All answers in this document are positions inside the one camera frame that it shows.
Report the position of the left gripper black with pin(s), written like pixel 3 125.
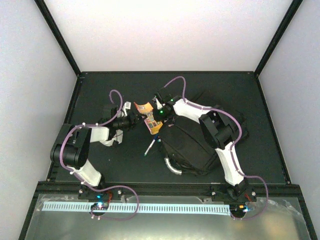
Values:
pixel 134 120

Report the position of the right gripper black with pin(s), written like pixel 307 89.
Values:
pixel 157 117

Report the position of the thin orange yellow booklet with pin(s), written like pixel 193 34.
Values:
pixel 147 111

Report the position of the green cap marker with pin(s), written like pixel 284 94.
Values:
pixel 149 147

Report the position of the black student bag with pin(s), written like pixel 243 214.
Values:
pixel 195 147

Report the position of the blue cap marker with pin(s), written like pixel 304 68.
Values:
pixel 155 139

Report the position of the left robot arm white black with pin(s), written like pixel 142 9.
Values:
pixel 72 144

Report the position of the white tissue packet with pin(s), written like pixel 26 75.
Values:
pixel 115 136

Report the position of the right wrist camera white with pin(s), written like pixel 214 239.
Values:
pixel 157 103

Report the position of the black front rail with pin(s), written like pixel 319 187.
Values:
pixel 216 191

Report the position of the light blue slotted cable duct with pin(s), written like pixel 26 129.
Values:
pixel 141 208

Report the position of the left black frame post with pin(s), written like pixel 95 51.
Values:
pixel 49 19

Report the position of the black frame post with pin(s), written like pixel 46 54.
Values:
pixel 49 19
pixel 281 29

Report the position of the right black frame post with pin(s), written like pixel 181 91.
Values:
pixel 281 29

